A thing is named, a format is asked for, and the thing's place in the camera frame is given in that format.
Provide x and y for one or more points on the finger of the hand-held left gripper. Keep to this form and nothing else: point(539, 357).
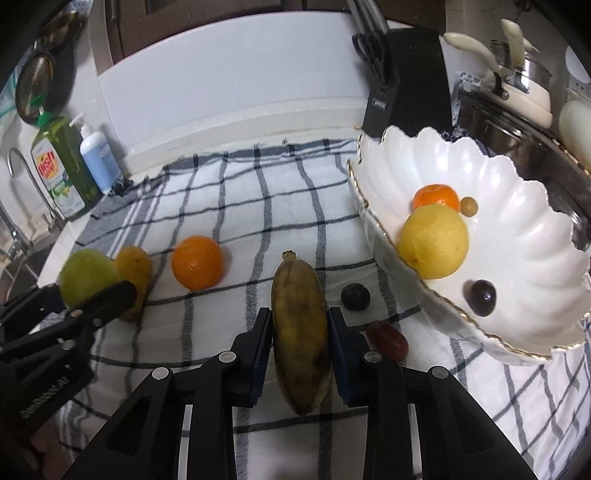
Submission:
point(32, 307)
point(111, 300)

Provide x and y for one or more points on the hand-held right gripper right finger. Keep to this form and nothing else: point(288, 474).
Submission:
point(339, 360)

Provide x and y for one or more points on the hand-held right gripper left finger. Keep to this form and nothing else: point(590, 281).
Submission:
point(261, 355)

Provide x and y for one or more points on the green apple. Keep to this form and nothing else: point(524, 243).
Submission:
point(85, 277)

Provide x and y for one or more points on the brown spotted banana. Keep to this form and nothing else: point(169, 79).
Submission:
point(300, 332)

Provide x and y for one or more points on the yellow grapefruit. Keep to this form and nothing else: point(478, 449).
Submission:
point(434, 242)

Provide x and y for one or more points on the dark plum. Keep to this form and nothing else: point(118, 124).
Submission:
point(481, 297)
point(355, 296)

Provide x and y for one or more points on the orange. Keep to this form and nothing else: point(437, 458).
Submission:
point(436, 196)
point(197, 262)

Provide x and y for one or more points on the small brown longan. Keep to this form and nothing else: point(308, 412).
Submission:
point(468, 206)

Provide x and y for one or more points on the white scalloped bowl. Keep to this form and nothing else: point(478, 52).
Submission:
point(521, 249)

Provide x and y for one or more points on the steel sink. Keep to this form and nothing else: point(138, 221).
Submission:
point(25, 270)

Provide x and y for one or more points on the yellow mango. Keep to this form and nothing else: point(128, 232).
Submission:
point(136, 272)

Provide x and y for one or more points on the red grape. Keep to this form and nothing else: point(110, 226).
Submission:
point(390, 341)

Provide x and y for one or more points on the chrome sink faucet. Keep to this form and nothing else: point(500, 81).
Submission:
point(16, 240)

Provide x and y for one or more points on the chrome gooseneck faucet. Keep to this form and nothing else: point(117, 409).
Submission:
point(54, 221)

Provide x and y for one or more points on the white blue pump bottle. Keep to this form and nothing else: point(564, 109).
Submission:
point(99, 161)

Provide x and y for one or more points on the green dish soap bottle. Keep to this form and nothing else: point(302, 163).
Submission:
point(64, 161)

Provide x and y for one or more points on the grey checked cloth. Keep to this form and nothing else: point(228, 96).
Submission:
point(286, 203)

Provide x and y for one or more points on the black perforated pan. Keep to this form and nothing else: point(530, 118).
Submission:
point(34, 83)

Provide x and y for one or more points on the black knife block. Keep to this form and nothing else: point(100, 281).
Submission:
point(411, 92)

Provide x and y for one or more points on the small brass pot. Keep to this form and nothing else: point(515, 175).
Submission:
point(69, 25)

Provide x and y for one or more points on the large steel pot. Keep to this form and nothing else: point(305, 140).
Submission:
point(503, 134)

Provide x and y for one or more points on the black kitchen scissors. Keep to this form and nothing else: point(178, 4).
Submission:
point(376, 50)

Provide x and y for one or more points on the white saucepan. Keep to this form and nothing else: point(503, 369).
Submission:
point(531, 99)

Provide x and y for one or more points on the white ceramic lidded pot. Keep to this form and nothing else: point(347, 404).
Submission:
point(577, 129)

